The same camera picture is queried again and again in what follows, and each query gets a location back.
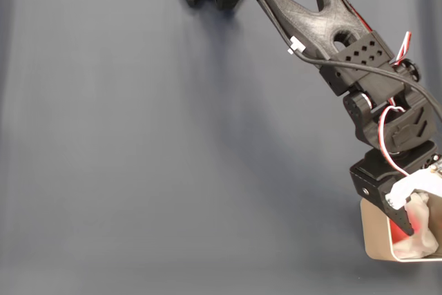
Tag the beige metal box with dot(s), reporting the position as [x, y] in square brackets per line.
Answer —
[374, 233]

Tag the white crumpled tissue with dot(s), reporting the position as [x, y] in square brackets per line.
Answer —
[424, 233]

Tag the dark grey table mat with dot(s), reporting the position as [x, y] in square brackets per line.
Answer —
[138, 136]

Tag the white camera circuit board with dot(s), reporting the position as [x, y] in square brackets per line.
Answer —
[418, 184]

